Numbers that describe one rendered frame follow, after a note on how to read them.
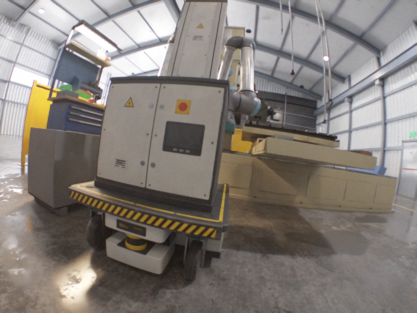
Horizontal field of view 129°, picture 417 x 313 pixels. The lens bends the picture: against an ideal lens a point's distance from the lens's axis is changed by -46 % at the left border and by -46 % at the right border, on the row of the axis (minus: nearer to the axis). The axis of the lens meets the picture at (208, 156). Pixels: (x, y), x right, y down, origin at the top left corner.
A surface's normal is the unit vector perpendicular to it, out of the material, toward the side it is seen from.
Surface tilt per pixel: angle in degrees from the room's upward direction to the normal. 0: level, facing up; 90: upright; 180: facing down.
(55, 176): 90
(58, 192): 90
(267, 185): 90
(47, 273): 0
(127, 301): 0
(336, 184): 90
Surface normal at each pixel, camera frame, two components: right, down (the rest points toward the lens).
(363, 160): -0.16, 0.00
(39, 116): 0.98, 0.15
